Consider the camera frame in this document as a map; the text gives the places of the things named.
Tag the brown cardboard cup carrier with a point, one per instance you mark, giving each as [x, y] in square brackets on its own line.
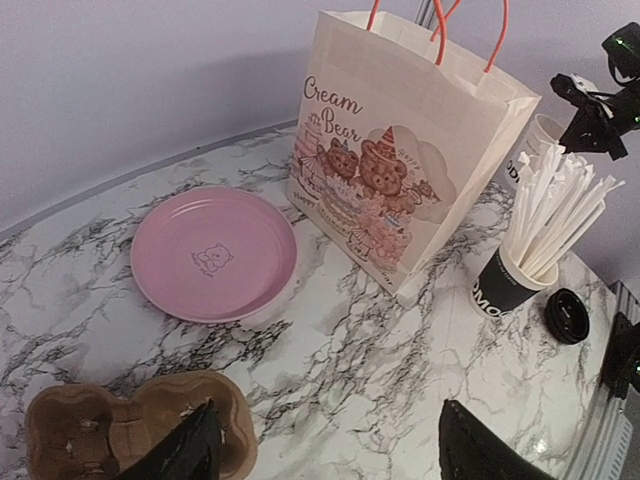
[85, 432]

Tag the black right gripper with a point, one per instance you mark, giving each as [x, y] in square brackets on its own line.
[597, 126]

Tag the black plastic cup lid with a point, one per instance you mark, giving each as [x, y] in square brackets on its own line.
[566, 317]

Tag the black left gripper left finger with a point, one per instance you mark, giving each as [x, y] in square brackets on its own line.
[191, 451]

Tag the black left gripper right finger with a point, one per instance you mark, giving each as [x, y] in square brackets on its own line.
[470, 450]

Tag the pink round plate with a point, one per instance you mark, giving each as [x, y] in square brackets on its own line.
[213, 254]

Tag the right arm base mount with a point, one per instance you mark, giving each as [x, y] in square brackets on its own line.
[621, 362]

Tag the bundle of white wrapped straws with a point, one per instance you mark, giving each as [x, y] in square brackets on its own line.
[558, 198]

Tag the white paper takeout bag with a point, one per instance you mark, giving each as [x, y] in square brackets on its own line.
[400, 129]

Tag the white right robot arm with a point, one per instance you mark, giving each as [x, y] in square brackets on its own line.
[622, 49]

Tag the black cup holding straws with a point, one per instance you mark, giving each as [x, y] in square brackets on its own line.
[502, 286]

